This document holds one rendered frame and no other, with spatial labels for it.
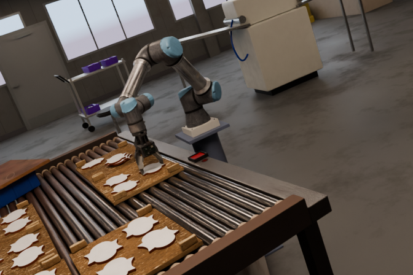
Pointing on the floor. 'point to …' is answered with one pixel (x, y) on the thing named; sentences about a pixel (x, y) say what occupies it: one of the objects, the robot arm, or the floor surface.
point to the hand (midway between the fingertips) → (152, 168)
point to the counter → (325, 0)
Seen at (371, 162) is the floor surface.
